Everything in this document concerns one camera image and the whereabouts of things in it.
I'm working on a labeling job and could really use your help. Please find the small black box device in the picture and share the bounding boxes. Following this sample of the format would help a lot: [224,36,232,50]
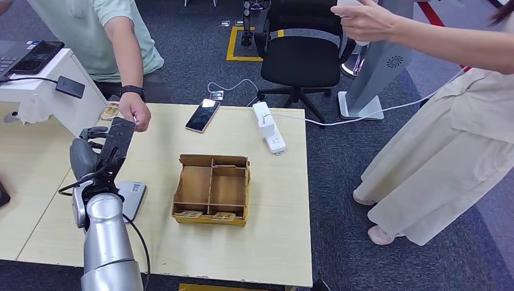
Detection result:
[55,75,86,99]

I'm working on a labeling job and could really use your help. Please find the person's left hand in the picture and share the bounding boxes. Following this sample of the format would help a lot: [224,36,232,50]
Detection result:
[118,92,152,133]

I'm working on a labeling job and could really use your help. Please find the long white charger cable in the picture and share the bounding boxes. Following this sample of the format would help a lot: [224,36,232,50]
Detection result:
[262,66,469,127]

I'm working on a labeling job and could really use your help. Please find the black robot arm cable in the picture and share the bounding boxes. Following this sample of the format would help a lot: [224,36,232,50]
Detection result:
[58,147,152,291]

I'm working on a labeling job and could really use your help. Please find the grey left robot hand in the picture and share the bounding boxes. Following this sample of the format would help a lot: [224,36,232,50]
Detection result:
[70,126,110,182]

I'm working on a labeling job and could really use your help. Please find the person's hand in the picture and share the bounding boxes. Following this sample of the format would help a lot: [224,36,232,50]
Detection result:
[330,0,398,43]

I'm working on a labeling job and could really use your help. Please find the chrome round stand base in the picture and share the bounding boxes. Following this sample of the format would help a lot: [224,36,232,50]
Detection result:
[340,44,366,79]

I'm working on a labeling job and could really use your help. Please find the white grey card reader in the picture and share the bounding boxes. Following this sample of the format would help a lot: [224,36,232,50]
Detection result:
[116,181,148,224]

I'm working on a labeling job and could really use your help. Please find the grey laptop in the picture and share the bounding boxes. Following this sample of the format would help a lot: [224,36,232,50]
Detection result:
[0,40,35,83]

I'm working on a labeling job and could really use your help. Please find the white floor cable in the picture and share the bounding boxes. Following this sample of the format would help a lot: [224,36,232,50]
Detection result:
[207,78,260,106]

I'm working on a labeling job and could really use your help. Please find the black smartwatch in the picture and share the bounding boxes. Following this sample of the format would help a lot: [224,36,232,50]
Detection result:
[120,85,146,101]

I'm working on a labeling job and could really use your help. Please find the white raised counter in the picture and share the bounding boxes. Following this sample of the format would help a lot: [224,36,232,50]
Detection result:
[0,48,108,138]

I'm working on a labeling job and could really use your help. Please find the smartphone with pink case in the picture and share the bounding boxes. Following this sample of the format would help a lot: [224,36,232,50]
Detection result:
[185,98,221,134]

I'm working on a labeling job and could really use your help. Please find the thin black device cable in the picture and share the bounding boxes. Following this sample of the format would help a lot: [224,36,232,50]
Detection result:
[0,76,59,85]

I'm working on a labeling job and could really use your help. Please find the grey kiosk stand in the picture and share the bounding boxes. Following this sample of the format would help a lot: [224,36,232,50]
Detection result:
[338,0,415,121]

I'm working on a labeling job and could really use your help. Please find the wooden organizer box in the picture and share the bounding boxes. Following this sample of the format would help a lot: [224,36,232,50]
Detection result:
[172,153,252,228]

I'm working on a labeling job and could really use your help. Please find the white charger block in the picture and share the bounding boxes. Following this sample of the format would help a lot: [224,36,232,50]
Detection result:
[256,113,276,139]

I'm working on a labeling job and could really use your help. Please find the person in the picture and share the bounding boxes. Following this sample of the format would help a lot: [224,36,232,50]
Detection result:
[0,0,173,133]
[330,0,514,247]

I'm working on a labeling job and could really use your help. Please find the pink shoe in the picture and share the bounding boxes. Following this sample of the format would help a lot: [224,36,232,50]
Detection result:
[367,226,406,247]
[352,190,376,207]

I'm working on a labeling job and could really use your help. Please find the black office chair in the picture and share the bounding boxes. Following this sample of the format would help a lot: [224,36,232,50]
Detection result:
[253,0,358,124]

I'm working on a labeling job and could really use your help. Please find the white crumpled tissue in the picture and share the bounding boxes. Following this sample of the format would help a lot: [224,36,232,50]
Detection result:
[16,94,53,125]

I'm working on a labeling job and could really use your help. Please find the white handheld controller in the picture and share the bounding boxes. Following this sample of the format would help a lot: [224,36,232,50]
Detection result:
[336,0,372,47]

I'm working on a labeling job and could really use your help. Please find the white power strip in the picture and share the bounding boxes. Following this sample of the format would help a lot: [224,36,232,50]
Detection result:
[252,101,287,155]

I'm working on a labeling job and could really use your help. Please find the black robot legs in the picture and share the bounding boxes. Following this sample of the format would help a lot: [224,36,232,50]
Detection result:
[241,0,272,48]

